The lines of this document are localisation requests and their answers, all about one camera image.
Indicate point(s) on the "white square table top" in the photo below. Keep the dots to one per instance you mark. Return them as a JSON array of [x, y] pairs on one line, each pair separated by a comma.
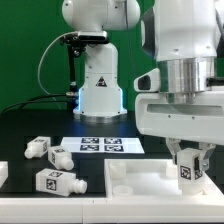
[[151, 177]]

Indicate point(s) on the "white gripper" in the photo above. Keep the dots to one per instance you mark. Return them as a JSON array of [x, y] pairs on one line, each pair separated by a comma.
[[202, 121]]

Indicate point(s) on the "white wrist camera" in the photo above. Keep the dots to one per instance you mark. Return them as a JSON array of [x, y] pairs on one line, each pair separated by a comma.
[[148, 82]]

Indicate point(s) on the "white sheet with tags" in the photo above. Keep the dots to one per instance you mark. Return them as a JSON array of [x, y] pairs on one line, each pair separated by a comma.
[[102, 145]]

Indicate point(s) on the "black camera on stand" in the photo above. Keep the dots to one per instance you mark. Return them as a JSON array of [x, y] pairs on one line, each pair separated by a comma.
[[78, 40]]

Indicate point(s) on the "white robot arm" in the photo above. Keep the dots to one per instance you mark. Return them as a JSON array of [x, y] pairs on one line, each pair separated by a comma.
[[182, 98]]

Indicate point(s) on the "white obstacle fence wall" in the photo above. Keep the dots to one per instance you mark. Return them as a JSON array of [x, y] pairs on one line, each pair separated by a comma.
[[46, 209]]

